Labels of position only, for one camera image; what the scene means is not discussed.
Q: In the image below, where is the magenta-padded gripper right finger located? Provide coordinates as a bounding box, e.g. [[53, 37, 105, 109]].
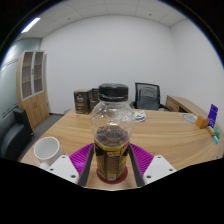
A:
[[128, 143, 178, 188]]

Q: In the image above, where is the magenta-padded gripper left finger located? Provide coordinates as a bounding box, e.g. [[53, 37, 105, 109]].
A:
[[46, 142, 96, 188]]

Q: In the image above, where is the clear black-capped drink bottle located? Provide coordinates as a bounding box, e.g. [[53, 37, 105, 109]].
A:
[[89, 83, 135, 184]]

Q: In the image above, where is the white mug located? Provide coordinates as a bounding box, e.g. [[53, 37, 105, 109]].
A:
[[33, 136, 65, 171]]

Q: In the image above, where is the white green pamphlet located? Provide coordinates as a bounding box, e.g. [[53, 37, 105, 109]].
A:
[[132, 109, 147, 123]]

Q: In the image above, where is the grey mesh waste bin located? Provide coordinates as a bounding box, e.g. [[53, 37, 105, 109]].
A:
[[62, 108, 75, 116]]

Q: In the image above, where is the small brown carton box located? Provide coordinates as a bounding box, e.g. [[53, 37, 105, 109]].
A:
[[73, 89, 93, 115]]

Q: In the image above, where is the round clear glass dish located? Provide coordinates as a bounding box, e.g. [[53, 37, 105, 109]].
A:
[[181, 113, 199, 124]]

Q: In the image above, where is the black mesh office chair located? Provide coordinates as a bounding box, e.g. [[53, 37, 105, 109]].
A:
[[129, 82, 171, 112]]

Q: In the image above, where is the wooden glass-door cabinet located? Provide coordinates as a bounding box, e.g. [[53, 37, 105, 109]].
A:
[[15, 49, 50, 130]]

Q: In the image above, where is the wooden side desk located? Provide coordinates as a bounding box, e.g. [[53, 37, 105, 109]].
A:
[[165, 95, 208, 118]]

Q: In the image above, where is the black leather sofa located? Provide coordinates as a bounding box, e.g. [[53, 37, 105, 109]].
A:
[[0, 107, 34, 162]]

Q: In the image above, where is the orange cardboard box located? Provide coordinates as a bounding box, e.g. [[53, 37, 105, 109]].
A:
[[195, 114, 210, 130]]

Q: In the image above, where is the green flat box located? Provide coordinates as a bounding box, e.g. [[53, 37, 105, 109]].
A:
[[213, 126, 222, 138]]

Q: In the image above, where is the purple standing sign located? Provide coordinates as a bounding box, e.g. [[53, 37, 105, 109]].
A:
[[207, 103, 219, 129]]

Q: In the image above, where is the rectangular ceiling light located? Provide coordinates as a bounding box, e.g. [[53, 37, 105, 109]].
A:
[[20, 17, 42, 34]]

